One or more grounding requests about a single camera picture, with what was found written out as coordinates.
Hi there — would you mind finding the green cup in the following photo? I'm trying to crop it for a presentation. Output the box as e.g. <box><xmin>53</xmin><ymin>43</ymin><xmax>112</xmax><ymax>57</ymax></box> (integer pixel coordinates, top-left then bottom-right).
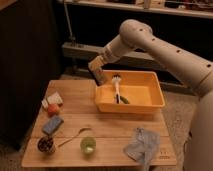
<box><xmin>80</xmin><ymin>137</ymin><xmax>96</xmax><ymax>155</ymax></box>

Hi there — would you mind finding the blue sponge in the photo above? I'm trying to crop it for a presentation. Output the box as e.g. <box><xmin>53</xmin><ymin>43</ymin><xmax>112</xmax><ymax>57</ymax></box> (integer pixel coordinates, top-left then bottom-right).
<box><xmin>42</xmin><ymin>116</ymin><xmax>64</xmax><ymax>135</ymax></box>

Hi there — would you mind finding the small white block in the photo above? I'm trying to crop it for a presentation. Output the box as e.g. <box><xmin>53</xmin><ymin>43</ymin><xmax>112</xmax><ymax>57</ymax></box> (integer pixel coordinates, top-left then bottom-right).
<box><xmin>41</xmin><ymin>99</ymin><xmax>48</xmax><ymax>109</ymax></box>

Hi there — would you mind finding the white dish brush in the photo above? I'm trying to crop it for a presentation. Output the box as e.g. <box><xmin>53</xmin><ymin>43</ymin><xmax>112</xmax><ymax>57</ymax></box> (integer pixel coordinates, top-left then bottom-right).
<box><xmin>112</xmin><ymin>74</ymin><xmax>121</xmax><ymax>104</ymax></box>

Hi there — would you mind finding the orange fruit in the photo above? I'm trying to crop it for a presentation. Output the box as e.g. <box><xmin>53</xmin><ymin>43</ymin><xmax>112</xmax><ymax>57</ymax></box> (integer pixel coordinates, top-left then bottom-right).
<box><xmin>47</xmin><ymin>104</ymin><xmax>60</xmax><ymax>117</ymax></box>

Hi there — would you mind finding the grey crumpled cloth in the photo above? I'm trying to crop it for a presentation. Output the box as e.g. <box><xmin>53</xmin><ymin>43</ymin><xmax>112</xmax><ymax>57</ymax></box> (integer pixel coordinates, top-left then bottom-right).
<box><xmin>124</xmin><ymin>128</ymin><xmax>160</xmax><ymax>171</ymax></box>

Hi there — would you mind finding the black whiteboard eraser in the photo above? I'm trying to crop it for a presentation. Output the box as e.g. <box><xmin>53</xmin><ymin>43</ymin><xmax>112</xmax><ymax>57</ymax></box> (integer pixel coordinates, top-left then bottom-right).
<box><xmin>93</xmin><ymin>68</ymin><xmax>107</xmax><ymax>86</ymax></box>

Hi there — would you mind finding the wooden table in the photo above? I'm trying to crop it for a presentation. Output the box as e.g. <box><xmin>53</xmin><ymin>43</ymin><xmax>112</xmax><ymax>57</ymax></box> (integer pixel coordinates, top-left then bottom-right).
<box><xmin>22</xmin><ymin>80</ymin><xmax>177</xmax><ymax>168</ymax></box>

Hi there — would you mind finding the dark bowl with contents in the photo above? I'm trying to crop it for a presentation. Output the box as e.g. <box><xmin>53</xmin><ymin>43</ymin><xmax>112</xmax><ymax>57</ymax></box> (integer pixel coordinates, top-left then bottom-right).
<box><xmin>37</xmin><ymin>136</ymin><xmax>55</xmax><ymax>154</ymax></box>

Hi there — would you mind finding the yellow plastic bin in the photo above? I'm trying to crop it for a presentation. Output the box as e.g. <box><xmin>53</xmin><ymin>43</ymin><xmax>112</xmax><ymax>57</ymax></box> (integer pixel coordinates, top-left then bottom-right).
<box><xmin>95</xmin><ymin>70</ymin><xmax>165</xmax><ymax>114</ymax></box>

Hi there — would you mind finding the grey metal shelf beam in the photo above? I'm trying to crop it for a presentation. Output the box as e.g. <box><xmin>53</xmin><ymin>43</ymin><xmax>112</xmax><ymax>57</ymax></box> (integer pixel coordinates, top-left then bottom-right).
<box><xmin>62</xmin><ymin>42</ymin><xmax>194</xmax><ymax>95</ymax></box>

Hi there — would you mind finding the white box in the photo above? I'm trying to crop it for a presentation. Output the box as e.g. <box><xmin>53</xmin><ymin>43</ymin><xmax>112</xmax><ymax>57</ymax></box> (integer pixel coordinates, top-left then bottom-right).
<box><xmin>47</xmin><ymin>92</ymin><xmax>63</xmax><ymax>105</ymax></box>

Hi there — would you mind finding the metal pole stand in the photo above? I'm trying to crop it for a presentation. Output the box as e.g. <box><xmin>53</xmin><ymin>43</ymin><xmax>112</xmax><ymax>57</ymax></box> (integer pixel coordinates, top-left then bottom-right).
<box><xmin>63</xmin><ymin>0</ymin><xmax>76</xmax><ymax>46</ymax></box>

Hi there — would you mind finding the wooden spoon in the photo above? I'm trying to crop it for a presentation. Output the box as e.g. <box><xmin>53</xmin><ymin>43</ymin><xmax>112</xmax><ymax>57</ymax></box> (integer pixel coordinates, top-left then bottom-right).
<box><xmin>58</xmin><ymin>127</ymin><xmax>92</xmax><ymax>148</ymax></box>

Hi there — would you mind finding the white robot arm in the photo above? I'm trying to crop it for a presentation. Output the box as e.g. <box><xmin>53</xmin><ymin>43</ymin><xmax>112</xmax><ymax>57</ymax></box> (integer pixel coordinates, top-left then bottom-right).
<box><xmin>88</xmin><ymin>19</ymin><xmax>213</xmax><ymax>171</ymax></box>

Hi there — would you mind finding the green object in bin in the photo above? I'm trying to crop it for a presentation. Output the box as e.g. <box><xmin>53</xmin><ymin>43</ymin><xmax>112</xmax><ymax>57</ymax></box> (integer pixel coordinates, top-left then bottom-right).
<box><xmin>120</xmin><ymin>96</ymin><xmax>130</xmax><ymax>104</ymax></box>

